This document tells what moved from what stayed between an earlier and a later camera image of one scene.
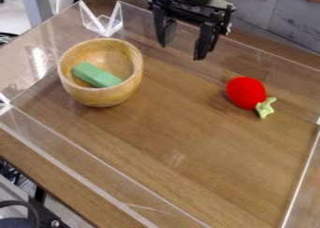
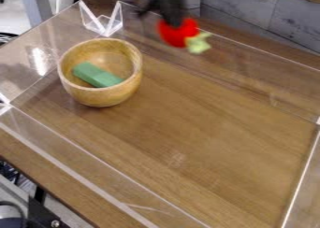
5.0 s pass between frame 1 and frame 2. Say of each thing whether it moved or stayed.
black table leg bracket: stayed
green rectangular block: stayed
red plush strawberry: moved
